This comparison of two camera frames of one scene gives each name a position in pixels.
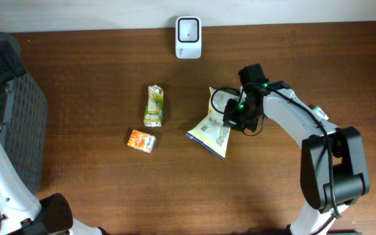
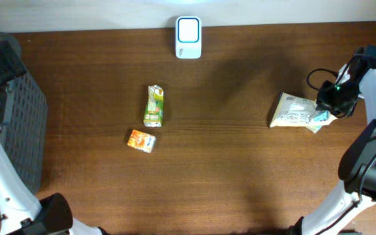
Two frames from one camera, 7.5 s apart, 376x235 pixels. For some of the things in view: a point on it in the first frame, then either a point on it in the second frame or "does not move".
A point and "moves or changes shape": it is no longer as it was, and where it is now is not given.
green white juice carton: [153, 114] does not move
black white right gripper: [229, 119] → [322, 102]
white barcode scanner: [188, 34] does not move
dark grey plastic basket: [24, 126] does not move
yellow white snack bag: [211, 134] moves or changes shape
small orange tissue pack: [142, 141] does not move
